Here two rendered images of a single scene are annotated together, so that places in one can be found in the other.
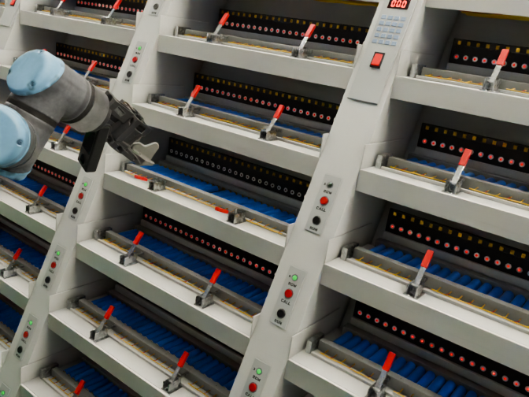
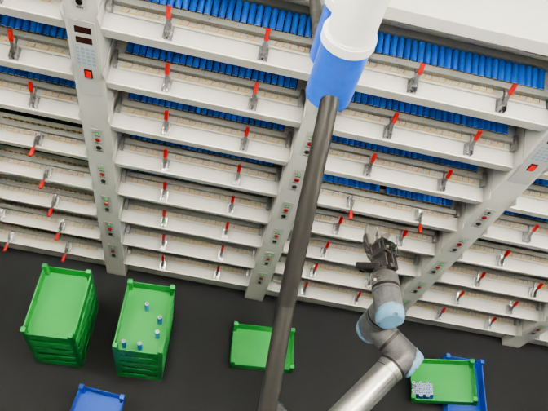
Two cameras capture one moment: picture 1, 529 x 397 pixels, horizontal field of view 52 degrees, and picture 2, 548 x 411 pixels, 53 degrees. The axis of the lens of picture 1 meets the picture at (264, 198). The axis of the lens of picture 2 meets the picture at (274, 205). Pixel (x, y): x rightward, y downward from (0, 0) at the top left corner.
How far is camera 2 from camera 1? 2.16 m
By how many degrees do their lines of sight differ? 67
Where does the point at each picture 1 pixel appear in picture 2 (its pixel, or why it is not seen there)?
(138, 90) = not seen: hidden behind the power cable
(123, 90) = (302, 160)
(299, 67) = (470, 161)
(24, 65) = (388, 320)
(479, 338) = not seen: outside the picture
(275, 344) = (449, 256)
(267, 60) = (444, 155)
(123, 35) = (284, 121)
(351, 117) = (507, 188)
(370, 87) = (523, 178)
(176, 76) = not seen: hidden behind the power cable
